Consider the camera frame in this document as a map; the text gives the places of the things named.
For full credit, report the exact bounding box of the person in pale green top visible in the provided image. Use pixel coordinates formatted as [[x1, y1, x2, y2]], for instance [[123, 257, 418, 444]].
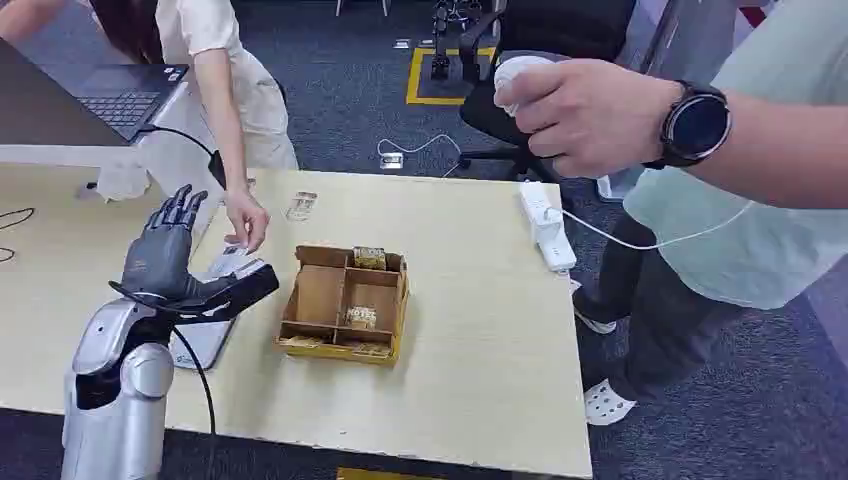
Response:
[[493, 0, 848, 427]]

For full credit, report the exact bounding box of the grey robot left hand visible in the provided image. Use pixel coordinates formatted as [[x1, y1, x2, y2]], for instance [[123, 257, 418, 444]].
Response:
[[109, 184, 281, 315]]

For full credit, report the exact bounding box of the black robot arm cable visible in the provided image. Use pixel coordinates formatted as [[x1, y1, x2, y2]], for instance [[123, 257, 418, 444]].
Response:
[[107, 281, 219, 439]]

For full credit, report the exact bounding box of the white floor cable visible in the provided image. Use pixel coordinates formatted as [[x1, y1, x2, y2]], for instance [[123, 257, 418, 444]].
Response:
[[376, 132, 465, 179]]

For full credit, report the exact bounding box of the yellow floor tape strip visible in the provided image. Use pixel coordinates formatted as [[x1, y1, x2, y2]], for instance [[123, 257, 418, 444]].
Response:
[[336, 467, 439, 480]]

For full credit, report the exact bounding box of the gold printed card stack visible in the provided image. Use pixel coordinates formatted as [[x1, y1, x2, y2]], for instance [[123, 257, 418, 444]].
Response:
[[343, 305, 379, 331], [352, 246, 388, 272]]

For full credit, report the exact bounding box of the dark laptop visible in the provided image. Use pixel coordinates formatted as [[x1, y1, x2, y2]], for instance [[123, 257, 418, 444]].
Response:
[[0, 39, 191, 148]]

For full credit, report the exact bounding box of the person's hand with card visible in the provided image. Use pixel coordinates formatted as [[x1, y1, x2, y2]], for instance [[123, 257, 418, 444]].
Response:
[[223, 188, 272, 254]]

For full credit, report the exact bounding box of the black office chair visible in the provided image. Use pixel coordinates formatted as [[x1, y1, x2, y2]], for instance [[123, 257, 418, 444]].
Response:
[[457, 0, 639, 184]]

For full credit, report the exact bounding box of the black laptop charger cable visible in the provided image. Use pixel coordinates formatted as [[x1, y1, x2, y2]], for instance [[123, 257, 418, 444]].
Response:
[[135, 124, 229, 191]]

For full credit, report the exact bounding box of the yellow floor tape square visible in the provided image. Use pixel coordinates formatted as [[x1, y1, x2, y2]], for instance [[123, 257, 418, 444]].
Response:
[[405, 46, 498, 107]]

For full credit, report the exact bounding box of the white handheld controller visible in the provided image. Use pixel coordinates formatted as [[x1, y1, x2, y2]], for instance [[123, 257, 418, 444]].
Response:
[[493, 54, 555, 119]]

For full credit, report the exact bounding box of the wooden compartment box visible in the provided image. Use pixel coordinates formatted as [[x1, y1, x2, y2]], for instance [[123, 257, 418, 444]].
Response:
[[273, 245, 411, 368]]

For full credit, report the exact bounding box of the black round wristwatch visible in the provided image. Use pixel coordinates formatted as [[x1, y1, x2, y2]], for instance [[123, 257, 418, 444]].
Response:
[[642, 79, 734, 172]]

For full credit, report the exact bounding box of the person in cream top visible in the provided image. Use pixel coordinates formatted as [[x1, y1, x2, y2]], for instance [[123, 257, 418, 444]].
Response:
[[0, 0, 300, 254]]

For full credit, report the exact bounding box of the white power strip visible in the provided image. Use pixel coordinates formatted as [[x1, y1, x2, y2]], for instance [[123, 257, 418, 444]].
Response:
[[517, 180, 578, 274]]

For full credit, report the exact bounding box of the white crumpled tissue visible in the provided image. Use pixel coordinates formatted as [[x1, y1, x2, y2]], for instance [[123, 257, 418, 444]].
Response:
[[95, 162, 153, 203]]

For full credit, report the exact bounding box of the white flat pad device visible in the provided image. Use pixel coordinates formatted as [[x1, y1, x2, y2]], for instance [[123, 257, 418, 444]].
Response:
[[168, 246, 268, 371]]

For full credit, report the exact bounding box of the white power cable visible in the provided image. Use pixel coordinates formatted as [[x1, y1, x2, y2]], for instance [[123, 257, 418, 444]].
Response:
[[544, 199, 757, 253]]

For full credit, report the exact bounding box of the thin black looped cable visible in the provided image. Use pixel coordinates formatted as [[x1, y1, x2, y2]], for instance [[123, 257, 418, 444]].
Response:
[[0, 207, 36, 264]]

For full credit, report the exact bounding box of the person's hand with controller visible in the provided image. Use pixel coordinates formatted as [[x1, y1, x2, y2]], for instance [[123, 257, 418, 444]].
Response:
[[493, 58, 684, 179]]

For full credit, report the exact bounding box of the black robot stand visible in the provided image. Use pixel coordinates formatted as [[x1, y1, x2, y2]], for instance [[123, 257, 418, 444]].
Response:
[[429, 0, 489, 82]]

